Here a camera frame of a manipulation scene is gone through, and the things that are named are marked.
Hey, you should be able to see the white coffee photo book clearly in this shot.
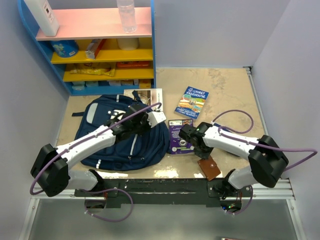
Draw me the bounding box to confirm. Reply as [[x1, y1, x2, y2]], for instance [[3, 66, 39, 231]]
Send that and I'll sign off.
[[123, 88, 164, 111]]

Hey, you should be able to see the blue pencil case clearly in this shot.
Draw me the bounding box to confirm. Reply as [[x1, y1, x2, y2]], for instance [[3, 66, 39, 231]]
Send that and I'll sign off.
[[214, 123, 239, 156]]

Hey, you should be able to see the purple paperback book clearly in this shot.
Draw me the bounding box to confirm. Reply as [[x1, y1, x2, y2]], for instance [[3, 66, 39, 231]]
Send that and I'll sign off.
[[168, 118, 194, 155]]

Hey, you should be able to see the blue shelf unit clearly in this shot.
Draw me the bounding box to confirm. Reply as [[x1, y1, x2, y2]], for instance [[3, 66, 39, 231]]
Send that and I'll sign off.
[[17, 0, 157, 96]]

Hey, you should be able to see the aluminium rail frame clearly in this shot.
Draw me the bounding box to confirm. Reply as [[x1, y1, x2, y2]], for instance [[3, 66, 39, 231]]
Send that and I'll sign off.
[[18, 66, 307, 240]]

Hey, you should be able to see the orange white carton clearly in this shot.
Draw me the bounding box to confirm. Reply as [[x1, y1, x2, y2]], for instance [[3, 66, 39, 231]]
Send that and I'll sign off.
[[85, 39, 106, 60]]

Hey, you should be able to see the brown leather wallet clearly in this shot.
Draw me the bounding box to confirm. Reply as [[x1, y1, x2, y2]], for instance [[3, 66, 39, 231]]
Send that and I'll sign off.
[[197, 156, 222, 181]]

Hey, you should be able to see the blue treehouse book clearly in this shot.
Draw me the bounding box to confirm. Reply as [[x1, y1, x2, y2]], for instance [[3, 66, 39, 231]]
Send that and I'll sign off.
[[174, 86, 209, 120]]

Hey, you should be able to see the red flat box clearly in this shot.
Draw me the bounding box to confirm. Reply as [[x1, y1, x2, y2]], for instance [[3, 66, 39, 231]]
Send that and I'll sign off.
[[116, 61, 150, 69]]

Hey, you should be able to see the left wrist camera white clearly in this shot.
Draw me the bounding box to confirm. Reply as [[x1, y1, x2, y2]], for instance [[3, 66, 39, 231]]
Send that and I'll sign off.
[[147, 111, 167, 128]]

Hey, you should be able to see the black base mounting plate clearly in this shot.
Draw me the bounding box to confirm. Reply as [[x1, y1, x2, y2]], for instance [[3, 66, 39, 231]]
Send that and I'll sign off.
[[74, 177, 253, 209]]

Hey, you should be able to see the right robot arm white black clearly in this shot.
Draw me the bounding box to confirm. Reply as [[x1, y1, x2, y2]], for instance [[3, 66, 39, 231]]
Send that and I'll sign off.
[[178, 122, 289, 198]]

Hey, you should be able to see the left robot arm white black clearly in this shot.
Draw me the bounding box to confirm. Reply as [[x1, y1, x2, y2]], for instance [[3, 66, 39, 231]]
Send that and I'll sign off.
[[29, 104, 162, 197]]

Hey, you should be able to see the navy blue student backpack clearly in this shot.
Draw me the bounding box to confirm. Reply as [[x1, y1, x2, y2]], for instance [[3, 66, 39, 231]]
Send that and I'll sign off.
[[73, 90, 170, 171]]

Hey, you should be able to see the white rectangular device box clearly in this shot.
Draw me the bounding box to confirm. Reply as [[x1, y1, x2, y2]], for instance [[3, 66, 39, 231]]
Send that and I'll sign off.
[[24, 0, 60, 37]]

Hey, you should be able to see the blue snack canister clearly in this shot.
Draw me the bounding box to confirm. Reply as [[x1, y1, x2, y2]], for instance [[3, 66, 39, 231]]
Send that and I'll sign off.
[[50, 40, 79, 58]]

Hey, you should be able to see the white cylindrical jar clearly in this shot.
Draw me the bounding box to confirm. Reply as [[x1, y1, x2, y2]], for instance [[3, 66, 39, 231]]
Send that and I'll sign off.
[[116, 37, 140, 51]]

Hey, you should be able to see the clear plastic water bottle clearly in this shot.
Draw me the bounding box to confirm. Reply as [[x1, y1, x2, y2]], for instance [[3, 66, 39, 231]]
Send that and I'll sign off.
[[116, 0, 137, 34]]

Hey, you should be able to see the yellow snack packet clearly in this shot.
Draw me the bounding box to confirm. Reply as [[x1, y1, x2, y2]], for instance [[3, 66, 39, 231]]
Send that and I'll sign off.
[[70, 62, 116, 77]]

